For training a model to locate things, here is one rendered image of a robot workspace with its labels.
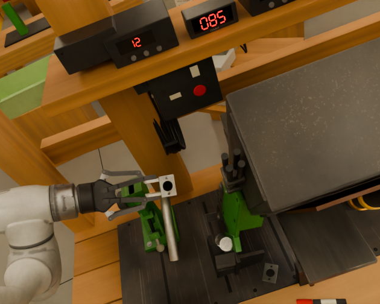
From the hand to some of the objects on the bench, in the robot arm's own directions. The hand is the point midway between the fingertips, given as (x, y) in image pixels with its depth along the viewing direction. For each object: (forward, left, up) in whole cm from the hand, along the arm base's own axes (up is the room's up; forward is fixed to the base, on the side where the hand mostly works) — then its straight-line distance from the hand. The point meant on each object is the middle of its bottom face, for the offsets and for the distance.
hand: (158, 186), depth 86 cm
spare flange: (-21, -16, -37) cm, 46 cm away
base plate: (-7, -26, -39) cm, 47 cm away
